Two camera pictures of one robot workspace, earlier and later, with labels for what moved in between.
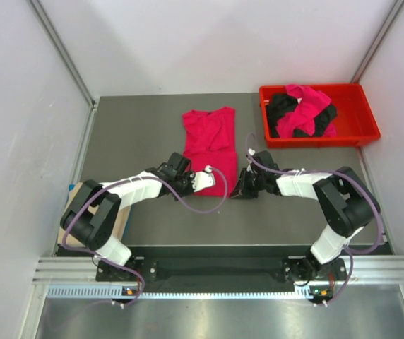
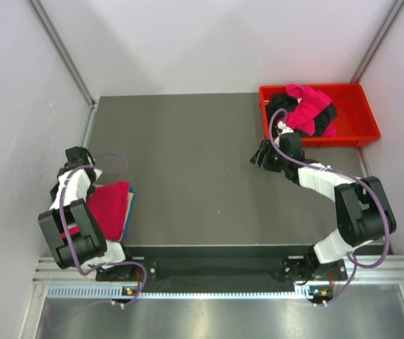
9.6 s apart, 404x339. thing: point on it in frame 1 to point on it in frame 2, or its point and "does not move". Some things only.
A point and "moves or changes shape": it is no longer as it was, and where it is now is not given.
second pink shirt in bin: (310, 103) does not move
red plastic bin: (354, 121) does not move
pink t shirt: (210, 140) moves or changes shape
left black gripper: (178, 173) to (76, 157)
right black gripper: (241, 189) to (266, 148)
